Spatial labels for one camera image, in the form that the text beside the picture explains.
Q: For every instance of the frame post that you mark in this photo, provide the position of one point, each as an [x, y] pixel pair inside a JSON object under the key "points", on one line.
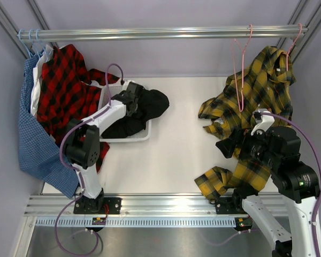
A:
{"points": [[12, 29], [307, 13]]}

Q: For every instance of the left frame post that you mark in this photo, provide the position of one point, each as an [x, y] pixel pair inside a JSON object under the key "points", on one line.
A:
{"points": [[12, 29]]}

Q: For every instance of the white plastic basket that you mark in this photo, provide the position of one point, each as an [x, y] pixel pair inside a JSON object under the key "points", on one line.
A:
{"points": [[115, 89]]}

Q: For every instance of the yellow plaid shirt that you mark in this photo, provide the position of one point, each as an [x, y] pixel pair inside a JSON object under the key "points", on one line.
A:
{"points": [[264, 84]]}

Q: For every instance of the pink wire hanger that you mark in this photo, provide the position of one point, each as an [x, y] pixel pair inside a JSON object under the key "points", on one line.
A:
{"points": [[242, 69], [293, 45]]}

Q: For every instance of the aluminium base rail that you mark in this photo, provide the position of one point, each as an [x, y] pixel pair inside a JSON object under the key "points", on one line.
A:
{"points": [[152, 205]]}

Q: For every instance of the blue checked shirt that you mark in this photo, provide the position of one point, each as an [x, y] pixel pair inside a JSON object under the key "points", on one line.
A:
{"points": [[38, 154]]}

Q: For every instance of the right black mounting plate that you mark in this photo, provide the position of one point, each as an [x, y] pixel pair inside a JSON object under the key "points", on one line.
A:
{"points": [[228, 205]]}

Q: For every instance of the aluminium hanging rail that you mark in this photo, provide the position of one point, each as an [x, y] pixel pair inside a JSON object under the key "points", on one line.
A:
{"points": [[117, 34]]}

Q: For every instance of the red black plaid shirt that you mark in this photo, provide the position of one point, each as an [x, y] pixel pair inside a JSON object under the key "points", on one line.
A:
{"points": [[66, 91]]}

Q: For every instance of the white shirt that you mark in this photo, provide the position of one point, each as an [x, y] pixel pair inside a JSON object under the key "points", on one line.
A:
{"points": [[46, 56]]}

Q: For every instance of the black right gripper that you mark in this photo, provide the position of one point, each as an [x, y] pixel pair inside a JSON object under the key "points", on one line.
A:
{"points": [[227, 146]]}

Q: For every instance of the right frame post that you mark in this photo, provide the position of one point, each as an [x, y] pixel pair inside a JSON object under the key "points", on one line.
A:
{"points": [[307, 13]]}

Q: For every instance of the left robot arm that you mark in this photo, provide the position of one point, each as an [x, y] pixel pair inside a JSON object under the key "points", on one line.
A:
{"points": [[81, 146]]}

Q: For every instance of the slotted white cable duct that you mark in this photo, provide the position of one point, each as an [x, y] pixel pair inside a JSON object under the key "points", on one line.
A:
{"points": [[139, 222]]}

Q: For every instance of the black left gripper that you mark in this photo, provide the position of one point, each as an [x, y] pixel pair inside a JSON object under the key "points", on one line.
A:
{"points": [[121, 95]]}

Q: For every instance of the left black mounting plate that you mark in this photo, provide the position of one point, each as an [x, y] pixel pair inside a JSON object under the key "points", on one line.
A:
{"points": [[103, 205]]}

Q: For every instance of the black mounting plate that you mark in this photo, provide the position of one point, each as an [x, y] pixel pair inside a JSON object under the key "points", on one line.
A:
{"points": [[228, 205], [103, 205]]}

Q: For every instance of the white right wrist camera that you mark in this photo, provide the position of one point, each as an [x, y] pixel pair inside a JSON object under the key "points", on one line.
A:
{"points": [[263, 119]]}

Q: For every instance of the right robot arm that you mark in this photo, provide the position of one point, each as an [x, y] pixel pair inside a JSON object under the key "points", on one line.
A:
{"points": [[277, 149]]}

